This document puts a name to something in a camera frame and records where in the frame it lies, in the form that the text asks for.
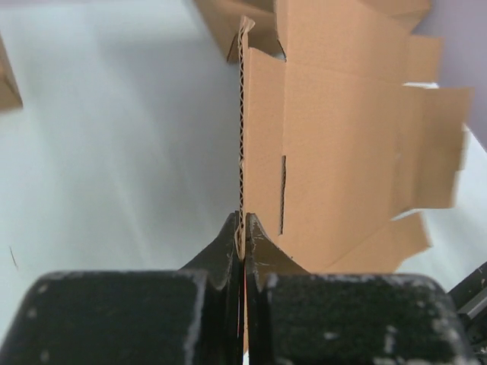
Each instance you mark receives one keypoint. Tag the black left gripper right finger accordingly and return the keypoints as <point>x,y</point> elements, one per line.
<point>295,317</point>

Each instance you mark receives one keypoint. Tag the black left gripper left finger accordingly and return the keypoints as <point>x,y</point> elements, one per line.
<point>186,316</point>

